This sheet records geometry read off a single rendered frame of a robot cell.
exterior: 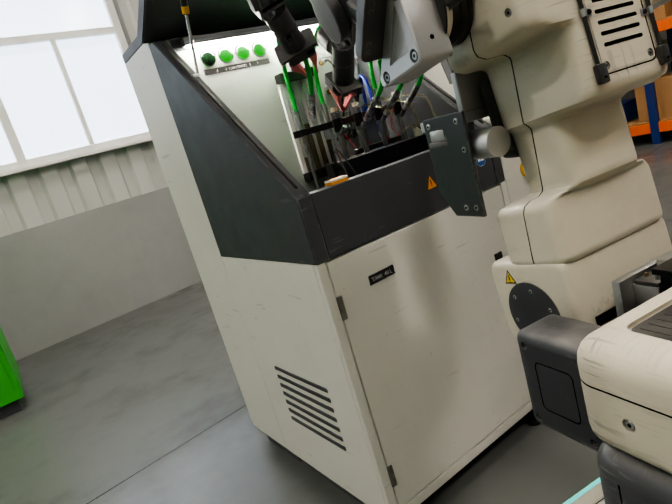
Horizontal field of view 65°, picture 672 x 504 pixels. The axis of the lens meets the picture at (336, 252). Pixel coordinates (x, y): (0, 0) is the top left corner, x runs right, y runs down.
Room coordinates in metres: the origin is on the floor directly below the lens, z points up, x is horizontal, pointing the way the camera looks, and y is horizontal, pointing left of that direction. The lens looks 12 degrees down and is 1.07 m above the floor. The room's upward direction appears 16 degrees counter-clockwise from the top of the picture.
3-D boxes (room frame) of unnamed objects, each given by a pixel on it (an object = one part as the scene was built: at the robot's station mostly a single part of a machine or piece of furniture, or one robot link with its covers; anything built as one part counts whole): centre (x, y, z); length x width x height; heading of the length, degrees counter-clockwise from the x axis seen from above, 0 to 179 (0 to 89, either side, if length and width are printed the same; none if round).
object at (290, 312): (1.61, -0.09, 0.39); 0.70 x 0.58 x 0.79; 122
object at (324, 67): (1.93, -0.18, 1.20); 0.13 x 0.03 x 0.31; 122
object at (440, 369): (1.37, -0.24, 0.44); 0.65 x 0.02 x 0.68; 122
